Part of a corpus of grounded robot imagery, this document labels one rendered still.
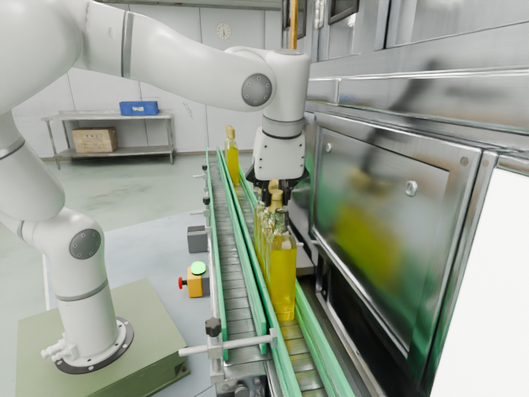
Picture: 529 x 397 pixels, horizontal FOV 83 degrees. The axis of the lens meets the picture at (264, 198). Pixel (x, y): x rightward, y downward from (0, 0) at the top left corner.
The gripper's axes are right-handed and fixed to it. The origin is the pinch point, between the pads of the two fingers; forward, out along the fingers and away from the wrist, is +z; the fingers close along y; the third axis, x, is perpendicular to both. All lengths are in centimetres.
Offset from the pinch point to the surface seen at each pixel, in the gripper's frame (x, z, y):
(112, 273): -27, 49, 50
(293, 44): -44, -23, -13
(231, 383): 27.1, 21.2, 12.7
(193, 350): 24.3, 13.3, 18.7
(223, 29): -584, 42, -33
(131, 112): -489, 161, 136
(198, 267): -12.9, 35.0, 18.9
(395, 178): 18.6, -15.4, -12.6
